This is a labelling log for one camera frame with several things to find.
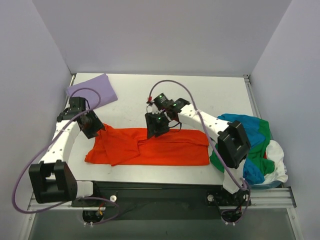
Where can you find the blue t shirt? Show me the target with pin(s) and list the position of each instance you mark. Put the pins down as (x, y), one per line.
(252, 167)

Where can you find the white t shirt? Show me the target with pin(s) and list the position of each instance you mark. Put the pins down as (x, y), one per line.
(275, 153)

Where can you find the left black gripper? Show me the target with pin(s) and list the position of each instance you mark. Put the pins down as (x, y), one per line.
(93, 128)

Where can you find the blue basket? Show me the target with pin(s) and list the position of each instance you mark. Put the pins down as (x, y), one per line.
(266, 186)

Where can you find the folded purple t shirt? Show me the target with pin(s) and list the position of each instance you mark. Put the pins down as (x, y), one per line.
(98, 91)

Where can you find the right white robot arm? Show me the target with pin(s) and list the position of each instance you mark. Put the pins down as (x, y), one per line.
(228, 140)

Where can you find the green t shirt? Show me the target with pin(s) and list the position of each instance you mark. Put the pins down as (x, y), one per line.
(267, 166)

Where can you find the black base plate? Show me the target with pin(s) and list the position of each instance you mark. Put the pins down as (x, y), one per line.
(157, 210)

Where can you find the orange t shirt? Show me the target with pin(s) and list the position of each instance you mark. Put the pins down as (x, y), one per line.
(130, 146)

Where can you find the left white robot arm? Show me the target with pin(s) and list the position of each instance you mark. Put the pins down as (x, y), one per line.
(51, 179)

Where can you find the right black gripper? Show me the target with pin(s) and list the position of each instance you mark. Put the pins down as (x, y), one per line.
(155, 128)

